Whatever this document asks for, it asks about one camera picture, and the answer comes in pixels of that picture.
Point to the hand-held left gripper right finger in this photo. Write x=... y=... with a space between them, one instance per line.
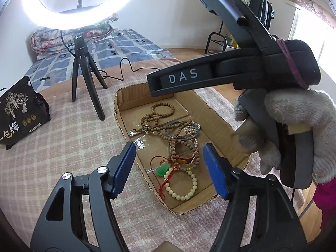
x=215 y=173

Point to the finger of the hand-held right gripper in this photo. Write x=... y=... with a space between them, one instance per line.
x=236 y=13
x=183 y=77

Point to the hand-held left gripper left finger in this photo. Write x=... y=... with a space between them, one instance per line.
x=122 y=173

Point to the amber red bangle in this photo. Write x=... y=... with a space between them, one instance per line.
x=183 y=160

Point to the thin dark bangle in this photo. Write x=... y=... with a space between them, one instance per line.
x=181 y=138

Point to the cardboard box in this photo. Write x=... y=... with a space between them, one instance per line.
x=131 y=115

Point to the person's right forearm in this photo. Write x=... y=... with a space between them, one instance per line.
x=326 y=194

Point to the person's right hand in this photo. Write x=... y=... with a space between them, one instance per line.
x=323 y=126

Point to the purple rubber band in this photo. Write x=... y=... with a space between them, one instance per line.
x=288 y=57

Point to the dark hanging clothes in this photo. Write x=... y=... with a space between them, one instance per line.
x=262 y=13

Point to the green pot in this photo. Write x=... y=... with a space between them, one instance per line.
x=229 y=41

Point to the black clothes rack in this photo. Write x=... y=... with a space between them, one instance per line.
x=210 y=42

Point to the window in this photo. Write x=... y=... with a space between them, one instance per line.
x=315 y=39

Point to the pink plaid blanket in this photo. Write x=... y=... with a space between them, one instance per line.
x=65 y=136

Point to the floral curtain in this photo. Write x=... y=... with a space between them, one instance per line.
x=309 y=5

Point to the black tripod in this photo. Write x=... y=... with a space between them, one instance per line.
x=78 y=47

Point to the black snack bag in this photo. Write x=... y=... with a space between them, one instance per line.
x=21 y=115

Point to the folded floral quilt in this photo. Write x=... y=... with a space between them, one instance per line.
x=47 y=42

